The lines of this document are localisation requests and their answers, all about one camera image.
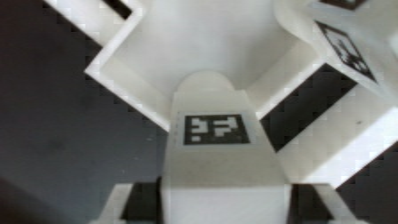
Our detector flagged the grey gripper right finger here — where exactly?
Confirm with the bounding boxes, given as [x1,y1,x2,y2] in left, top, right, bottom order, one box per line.
[312,184,363,224]

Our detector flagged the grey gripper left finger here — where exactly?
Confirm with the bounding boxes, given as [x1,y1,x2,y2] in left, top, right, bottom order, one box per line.
[86,184,132,224]

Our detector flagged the small white leg block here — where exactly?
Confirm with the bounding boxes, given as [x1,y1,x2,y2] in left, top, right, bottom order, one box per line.
[159,71,291,224]

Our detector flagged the white chair seat block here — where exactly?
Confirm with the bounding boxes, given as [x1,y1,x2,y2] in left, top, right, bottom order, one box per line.
[44,0,323,127]

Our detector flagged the white leg block with tag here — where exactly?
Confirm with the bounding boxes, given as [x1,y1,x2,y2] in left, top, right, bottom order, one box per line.
[273,0,398,107]

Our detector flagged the white U-shaped fixture frame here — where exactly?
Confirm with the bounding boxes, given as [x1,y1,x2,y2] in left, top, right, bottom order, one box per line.
[276,86,398,188]

